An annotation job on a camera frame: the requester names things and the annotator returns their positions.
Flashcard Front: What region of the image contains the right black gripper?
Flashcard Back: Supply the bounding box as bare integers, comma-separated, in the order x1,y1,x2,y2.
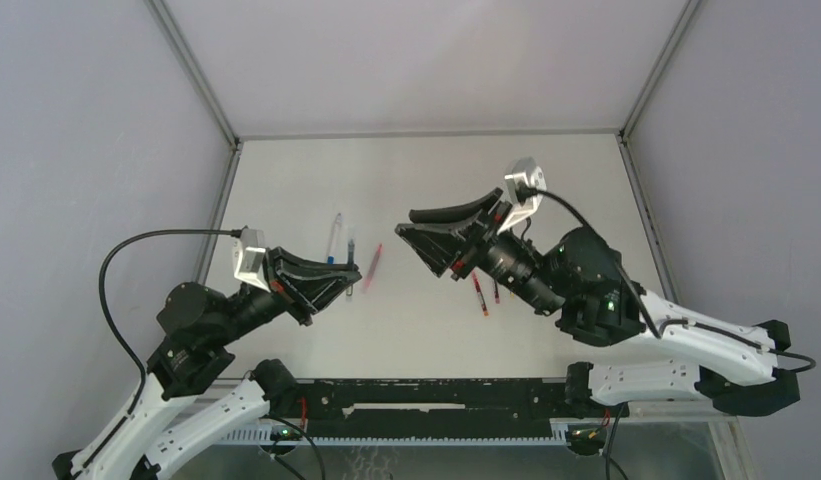
394,188,565,319

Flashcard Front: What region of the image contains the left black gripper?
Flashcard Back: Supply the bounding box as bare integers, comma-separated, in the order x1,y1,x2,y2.
214,243,363,343

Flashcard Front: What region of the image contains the pink gel pen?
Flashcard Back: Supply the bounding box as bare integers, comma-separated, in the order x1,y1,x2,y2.
362,243,383,293

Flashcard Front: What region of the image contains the dark red gel pen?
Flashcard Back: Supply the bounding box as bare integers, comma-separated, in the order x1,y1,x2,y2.
470,271,489,317

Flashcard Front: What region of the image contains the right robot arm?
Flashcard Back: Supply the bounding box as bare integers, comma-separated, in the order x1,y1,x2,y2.
395,189,801,417

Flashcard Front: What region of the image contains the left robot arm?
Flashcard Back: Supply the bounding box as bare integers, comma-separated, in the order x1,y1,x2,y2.
52,240,362,479

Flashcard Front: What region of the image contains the blue capped white marker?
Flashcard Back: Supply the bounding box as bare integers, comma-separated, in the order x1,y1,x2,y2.
326,213,343,264

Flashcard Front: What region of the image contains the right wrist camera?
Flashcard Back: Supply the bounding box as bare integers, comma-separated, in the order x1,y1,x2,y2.
498,157,546,234

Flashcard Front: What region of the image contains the aluminium frame back rail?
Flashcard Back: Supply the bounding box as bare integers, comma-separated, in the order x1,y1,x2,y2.
238,127,622,143

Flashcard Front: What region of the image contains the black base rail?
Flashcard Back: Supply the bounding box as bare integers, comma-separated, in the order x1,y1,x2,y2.
270,378,629,440

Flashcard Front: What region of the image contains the white cable tray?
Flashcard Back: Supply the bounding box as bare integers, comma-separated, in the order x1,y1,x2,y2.
215,422,569,447

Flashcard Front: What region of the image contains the aluminium frame left post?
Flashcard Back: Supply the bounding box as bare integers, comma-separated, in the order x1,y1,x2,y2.
144,0,243,293

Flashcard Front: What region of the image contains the aluminium frame post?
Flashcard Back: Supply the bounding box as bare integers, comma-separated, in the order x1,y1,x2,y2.
144,0,243,293
615,0,707,301

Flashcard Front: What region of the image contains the right camera cable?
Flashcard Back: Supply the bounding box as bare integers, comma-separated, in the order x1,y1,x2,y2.
515,186,818,374

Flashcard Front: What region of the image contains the aluminium frame right post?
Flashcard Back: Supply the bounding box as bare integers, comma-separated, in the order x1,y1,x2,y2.
615,0,707,301

